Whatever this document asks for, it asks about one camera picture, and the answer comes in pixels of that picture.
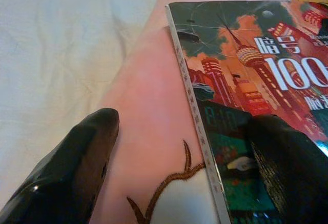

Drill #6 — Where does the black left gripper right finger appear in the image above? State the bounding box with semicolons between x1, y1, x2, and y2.
245;115;328;224

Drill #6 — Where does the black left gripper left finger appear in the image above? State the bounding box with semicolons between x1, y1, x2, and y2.
0;107;120;224

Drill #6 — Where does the dark red city cover book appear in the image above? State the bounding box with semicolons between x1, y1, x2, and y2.
163;0;328;224

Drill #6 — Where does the pink embroidered pillow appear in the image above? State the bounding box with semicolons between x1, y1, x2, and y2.
87;0;290;224

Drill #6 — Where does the white quilted mattress pad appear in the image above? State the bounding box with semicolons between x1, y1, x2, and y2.
0;0;165;191

